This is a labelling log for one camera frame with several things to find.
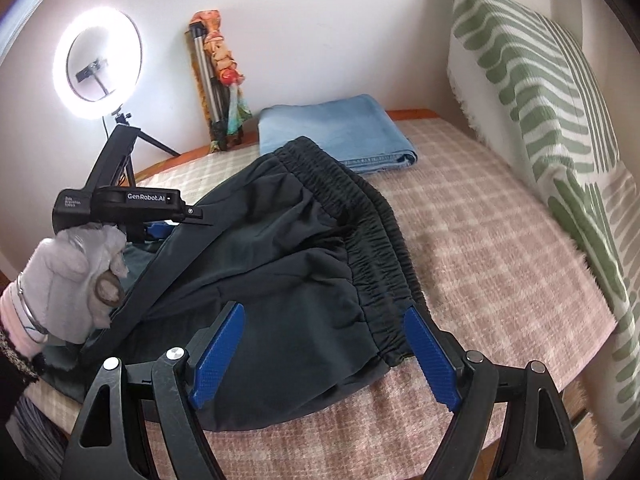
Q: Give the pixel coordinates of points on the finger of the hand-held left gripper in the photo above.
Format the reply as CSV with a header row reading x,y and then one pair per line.
x,y
159,230

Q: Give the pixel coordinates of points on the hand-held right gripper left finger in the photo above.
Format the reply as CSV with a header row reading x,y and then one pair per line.
x,y
220,355

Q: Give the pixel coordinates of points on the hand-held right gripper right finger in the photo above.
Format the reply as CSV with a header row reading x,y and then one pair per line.
x,y
430,360

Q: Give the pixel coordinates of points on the black pants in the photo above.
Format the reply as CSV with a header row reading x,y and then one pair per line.
x,y
280,260

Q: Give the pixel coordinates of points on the person's left forearm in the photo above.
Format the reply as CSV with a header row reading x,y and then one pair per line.
x,y
15,330

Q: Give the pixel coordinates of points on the person's left hand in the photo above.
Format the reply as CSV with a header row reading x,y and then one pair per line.
x,y
65,280

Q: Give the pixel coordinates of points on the black tripod stand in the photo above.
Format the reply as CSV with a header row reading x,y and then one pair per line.
x,y
121,120

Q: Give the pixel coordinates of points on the pink plaid blanket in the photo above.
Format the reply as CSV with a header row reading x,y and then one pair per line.
x,y
490,260

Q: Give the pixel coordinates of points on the black phone clamp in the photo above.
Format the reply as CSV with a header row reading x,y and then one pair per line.
x,y
92,71

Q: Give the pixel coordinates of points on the silver folded tripod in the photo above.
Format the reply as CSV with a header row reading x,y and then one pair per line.
x,y
205,70

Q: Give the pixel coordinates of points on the colourful printed scarf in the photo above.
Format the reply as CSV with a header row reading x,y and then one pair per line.
x,y
227,65

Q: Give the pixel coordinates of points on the folded blue jeans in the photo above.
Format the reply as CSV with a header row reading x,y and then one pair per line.
x,y
330,130

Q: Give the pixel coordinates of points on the grey striped cloth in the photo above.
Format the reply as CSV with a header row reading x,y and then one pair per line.
x,y
35,435

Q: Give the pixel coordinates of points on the green striped white pillow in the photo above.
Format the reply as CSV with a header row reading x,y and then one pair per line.
x,y
540,85

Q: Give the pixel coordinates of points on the wooden bed frame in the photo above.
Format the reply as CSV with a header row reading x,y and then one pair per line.
x,y
410,114

